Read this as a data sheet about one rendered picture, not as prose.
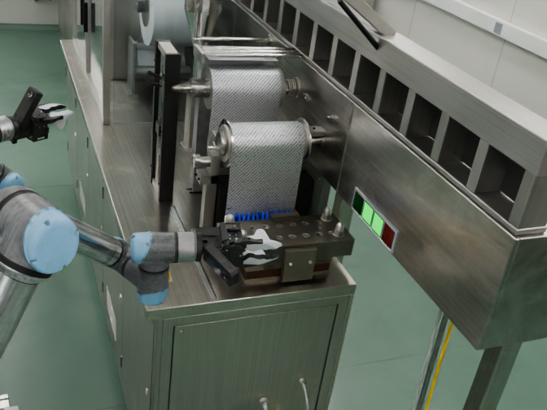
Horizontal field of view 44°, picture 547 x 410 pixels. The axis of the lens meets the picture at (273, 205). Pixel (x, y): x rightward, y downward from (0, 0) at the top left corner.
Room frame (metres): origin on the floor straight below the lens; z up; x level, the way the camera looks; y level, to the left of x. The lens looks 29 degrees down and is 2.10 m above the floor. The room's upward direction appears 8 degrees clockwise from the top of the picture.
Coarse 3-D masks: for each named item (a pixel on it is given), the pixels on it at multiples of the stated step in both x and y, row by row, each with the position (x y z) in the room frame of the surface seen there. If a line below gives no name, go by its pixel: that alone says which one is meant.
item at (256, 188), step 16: (240, 176) 1.84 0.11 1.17; (256, 176) 1.86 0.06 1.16; (272, 176) 1.88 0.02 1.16; (288, 176) 1.91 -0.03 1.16; (240, 192) 1.84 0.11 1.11; (256, 192) 1.87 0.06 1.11; (272, 192) 1.89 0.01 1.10; (288, 192) 1.91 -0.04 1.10; (240, 208) 1.85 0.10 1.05; (256, 208) 1.87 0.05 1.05; (272, 208) 1.89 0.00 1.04; (288, 208) 1.92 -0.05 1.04
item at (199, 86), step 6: (192, 78) 2.09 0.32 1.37; (198, 78) 2.10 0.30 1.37; (204, 78) 2.11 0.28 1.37; (192, 84) 2.07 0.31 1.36; (198, 84) 2.08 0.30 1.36; (204, 84) 2.09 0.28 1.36; (192, 90) 2.06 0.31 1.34; (198, 90) 2.07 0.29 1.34; (204, 90) 2.08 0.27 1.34; (192, 96) 2.07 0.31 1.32; (198, 96) 2.07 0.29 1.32; (204, 96) 2.09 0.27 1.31
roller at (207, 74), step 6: (204, 72) 2.16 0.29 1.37; (210, 72) 2.10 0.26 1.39; (282, 72) 2.19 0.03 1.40; (210, 78) 2.10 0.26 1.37; (282, 78) 2.17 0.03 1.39; (210, 84) 2.09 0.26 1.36; (282, 84) 2.16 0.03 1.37; (210, 90) 2.09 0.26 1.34; (282, 90) 2.15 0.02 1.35; (210, 96) 2.08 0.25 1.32; (282, 96) 2.15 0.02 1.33; (204, 102) 2.13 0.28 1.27; (210, 102) 2.08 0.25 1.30; (282, 102) 2.16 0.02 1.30; (210, 108) 2.08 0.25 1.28
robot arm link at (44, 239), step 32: (32, 192) 1.19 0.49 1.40; (0, 224) 1.11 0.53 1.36; (32, 224) 1.08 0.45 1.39; (64, 224) 1.10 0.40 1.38; (0, 256) 1.06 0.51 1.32; (32, 256) 1.04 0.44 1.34; (64, 256) 1.09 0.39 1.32; (0, 288) 1.04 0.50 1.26; (32, 288) 1.06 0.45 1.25; (0, 320) 1.01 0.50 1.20; (0, 352) 1.00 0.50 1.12
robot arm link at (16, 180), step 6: (0, 162) 1.68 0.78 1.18; (0, 168) 1.65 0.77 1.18; (6, 168) 1.68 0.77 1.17; (0, 174) 1.65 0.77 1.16; (6, 174) 1.66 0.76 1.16; (12, 174) 1.67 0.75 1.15; (18, 174) 1.70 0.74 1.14; (0, 180) 1.65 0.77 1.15; (6, 180) 1.65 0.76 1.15; (12, 180) 1.65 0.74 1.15; (18, 180) 1.67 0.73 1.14; (0, 186) 1.64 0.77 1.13; (6, 186) 1.64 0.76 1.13
